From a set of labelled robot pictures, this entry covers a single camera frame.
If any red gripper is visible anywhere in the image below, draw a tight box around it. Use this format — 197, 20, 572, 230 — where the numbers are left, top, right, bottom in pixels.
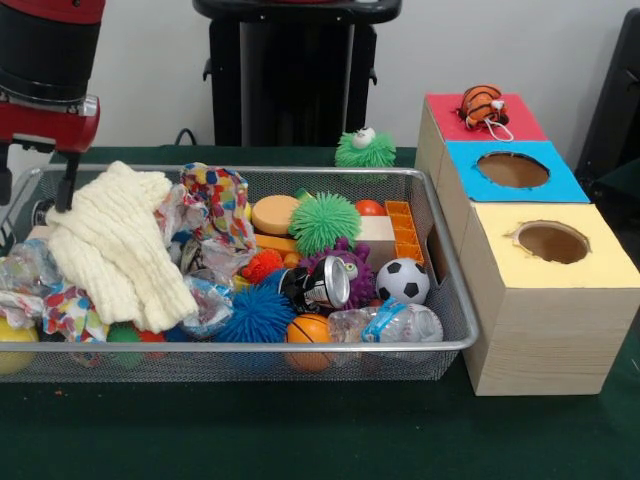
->
0, 92, 101, 214

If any cream quilted cloth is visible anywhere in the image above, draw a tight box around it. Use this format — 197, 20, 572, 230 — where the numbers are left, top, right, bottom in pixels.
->
44, 160, 200, 335

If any small colourful dotted cloth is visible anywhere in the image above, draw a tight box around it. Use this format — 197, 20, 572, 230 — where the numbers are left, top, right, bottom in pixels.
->
154, 162, 259, 274

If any green spiky ball with eyes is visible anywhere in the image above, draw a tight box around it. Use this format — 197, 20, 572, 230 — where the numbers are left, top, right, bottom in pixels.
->
334, 127, 398, 169

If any purple spiky monster toy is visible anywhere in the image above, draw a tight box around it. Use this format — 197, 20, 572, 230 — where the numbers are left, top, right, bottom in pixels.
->
307, 237, 376, 311

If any orange striped plush tiger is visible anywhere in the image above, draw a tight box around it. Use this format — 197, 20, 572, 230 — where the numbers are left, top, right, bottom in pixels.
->
457, 84, 516, 143

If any clear mesh bin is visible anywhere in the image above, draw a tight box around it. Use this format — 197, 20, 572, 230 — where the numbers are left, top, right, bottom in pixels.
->
0, 163, 482, 384

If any wooden box with three holes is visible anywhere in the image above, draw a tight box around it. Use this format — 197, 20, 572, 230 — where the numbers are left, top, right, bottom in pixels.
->
415, 91, 640, 397

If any orange sponge disc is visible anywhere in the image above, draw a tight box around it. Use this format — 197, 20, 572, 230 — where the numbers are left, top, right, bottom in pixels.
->
250, 194, 301, 236

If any blue spiky ball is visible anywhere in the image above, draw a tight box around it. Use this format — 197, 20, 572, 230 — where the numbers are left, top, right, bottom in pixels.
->
215, 284, 297, 344

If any plain green spiky ball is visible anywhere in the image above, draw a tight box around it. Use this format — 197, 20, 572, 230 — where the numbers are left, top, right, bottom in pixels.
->
288, 192, 362, 259

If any crushed drink can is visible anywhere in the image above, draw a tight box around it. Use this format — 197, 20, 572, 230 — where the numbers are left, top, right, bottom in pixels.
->
279, 255, 352, 311

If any orange toy basketball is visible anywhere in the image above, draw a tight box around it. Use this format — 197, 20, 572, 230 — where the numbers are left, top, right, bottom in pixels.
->
286, 312, 337, 374

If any dark green table cloth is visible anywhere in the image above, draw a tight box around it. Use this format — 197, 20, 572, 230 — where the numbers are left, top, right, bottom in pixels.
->
0, 144, 640, 480

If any orange toy brick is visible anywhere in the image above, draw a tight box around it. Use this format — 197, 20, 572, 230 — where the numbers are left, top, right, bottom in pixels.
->
384, 199, 426, 266

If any toy soccer ball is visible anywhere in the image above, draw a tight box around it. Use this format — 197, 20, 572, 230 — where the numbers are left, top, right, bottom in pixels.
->
375, 257, 431, 305

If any black chair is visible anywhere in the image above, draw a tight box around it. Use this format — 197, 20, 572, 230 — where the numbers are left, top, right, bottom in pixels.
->
574, 7, 640, 201

